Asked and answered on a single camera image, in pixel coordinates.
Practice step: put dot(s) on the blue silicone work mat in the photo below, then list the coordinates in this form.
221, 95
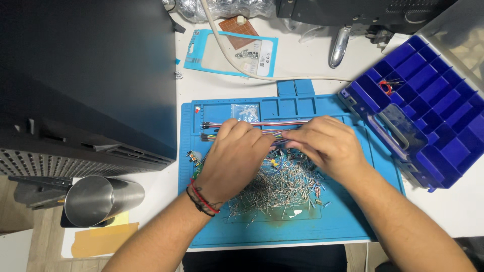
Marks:
287, 211

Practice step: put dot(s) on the person's dark clothing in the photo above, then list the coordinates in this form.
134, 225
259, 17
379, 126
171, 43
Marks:
264, 258

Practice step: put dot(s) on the yellow paper sheets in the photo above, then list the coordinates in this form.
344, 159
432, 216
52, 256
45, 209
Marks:
104, 238

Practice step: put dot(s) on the clear plastic wrap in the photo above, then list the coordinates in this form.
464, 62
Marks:
223, 8

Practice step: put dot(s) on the black device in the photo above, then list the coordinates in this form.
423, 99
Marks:
355, 13

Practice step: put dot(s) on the stainless steel tumbler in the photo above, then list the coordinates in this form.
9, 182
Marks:
100, 200

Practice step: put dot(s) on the person's left fingers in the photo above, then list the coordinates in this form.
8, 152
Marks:
242, 130

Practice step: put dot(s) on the small green circuit board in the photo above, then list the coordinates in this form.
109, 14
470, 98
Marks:
196, 164

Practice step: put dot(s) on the small screws in package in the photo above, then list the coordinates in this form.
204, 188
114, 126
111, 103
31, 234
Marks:
247, 54

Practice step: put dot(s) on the brown perforated circuit board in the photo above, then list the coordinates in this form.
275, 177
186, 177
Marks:
238, 31

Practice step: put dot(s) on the person's right fingers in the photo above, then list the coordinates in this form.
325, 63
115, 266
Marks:
302, 138

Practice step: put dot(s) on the red and black component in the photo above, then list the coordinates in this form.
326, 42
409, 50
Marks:
387, 85

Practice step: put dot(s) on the pile of resistors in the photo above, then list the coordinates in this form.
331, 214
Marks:
279, 187

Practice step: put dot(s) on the person's left hand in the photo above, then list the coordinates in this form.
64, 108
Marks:
234, 158

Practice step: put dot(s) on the blue and clear package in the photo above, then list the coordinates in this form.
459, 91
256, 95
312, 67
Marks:
230, 53

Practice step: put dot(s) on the black computer tower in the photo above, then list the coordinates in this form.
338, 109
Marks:
83, 87

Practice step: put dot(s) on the small clear plastic bag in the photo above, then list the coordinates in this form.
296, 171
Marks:
245, 111

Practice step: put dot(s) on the person's right hand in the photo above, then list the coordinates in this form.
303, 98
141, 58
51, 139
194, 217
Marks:
332, 147

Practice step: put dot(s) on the blue compartment organizer box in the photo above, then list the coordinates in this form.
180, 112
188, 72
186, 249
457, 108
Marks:
419, 109

